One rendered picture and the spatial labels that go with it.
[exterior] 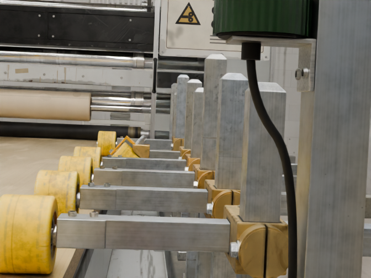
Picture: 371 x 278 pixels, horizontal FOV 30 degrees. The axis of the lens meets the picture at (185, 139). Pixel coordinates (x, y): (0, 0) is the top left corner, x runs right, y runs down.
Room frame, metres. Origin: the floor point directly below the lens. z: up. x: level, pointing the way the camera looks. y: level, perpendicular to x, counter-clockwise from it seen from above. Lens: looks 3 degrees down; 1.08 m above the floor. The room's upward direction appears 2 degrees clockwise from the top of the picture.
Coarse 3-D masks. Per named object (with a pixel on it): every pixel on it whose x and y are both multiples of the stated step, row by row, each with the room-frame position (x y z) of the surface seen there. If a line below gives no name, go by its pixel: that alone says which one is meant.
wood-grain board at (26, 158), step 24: (0, 144) 2.54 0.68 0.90; (24, 144) 2.59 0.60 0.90; (48, 144) 2.65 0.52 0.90; (72, 144) 2.71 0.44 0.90; (96, 144) 2.77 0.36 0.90; (0, 168) 1.70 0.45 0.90; (24, 168) 1.72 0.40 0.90; (48, 168) 1.75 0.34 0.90; (0, 192) 1.28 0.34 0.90; (24, 192) 1.30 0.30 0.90; (72, 264) 0.79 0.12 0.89
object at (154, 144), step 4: (120, 136) 2.20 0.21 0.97; (120, 140) 2.19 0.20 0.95; (132, 140) 2.19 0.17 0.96; (136, 140) 2.19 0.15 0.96; (148, 140) 2.19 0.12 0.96; (152, 140) 2.20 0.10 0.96; (156, 140) 2.20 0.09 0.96; (160, 140) 2.20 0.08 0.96; (164, 140) 2.20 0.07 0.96; (168, 140) 2.20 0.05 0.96; (116, 144) 2.19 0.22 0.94; (128, 144) 2.19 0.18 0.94; (152, 144) 2.20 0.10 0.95; (156, 144) 2.20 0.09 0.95; (160, 144) 2.20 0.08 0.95; (164, 144) 2.20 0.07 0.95; (168, 144) 2.20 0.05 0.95; (152, 148) 2.20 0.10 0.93; (156, 148) 2.20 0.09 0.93; (160, 148) 2.20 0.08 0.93; (164, 148) 2.20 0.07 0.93; (168, 148) 2.20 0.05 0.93
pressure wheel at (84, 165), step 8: (64, 160) 1.18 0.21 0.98; (72, 160) 1.18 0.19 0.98; (80, 160) 1.18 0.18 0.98; (88, 160) 1.19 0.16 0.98; (64, 168) 1.17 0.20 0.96; (72, 168) 1.17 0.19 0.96; (80, 168) 1.17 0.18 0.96; (88, 168) 1.17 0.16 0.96; (80, 176) 1.17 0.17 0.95; (88, 176) 1.17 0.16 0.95; (80, 184) 1.16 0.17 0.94
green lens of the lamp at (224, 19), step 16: (224, 0) 0.41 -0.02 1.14; (240, 0) 0.40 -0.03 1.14; (256, 0) 0.40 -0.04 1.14; (272, 0) 0.40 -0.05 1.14; (288, 0) 0.40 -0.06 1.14; (304, 0) 0.41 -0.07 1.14; (224, 16) 0.41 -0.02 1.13; (240, 16) 0.40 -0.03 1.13; (256, 16) 0.40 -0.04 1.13; (272, 16) 0.40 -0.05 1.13; (288, 16) 0.40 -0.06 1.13; (304, 16) 0.41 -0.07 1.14; (224, 32) 0.41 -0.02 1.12; (272, 32) 0.40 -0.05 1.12; (288, 32) 0.40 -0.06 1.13; (304, 32) 0.41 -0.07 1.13
